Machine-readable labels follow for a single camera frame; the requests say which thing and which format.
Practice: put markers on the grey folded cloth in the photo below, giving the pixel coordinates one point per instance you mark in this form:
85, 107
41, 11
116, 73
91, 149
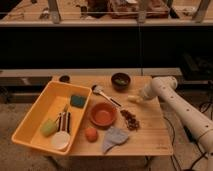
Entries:
114, 136

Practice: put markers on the dark brown bowl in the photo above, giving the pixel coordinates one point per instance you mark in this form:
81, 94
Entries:
120, 81

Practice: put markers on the yellow plastic bin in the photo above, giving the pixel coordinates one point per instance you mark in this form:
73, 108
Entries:
50, 103

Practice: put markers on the black striped utensil bundle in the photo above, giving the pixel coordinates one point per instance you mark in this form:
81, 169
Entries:
64, 122

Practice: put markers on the orange ball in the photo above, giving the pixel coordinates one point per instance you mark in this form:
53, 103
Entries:
91, 134

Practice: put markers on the teal sponge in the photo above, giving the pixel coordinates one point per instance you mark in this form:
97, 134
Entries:
78, 101

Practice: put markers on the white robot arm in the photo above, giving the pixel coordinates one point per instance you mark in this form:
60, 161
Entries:
199, 125

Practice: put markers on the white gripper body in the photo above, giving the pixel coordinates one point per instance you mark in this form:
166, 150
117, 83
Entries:
146, 93

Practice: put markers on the green plastic cup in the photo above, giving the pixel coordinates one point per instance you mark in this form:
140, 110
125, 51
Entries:
48, 128

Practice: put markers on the yellow banana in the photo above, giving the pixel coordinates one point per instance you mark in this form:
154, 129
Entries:
134, 98

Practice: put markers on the orange plastic bowl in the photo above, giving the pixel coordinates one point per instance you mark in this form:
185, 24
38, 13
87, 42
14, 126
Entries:
103, 114

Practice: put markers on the brown grape bunch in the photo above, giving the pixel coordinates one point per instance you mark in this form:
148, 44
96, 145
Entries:
130, 119

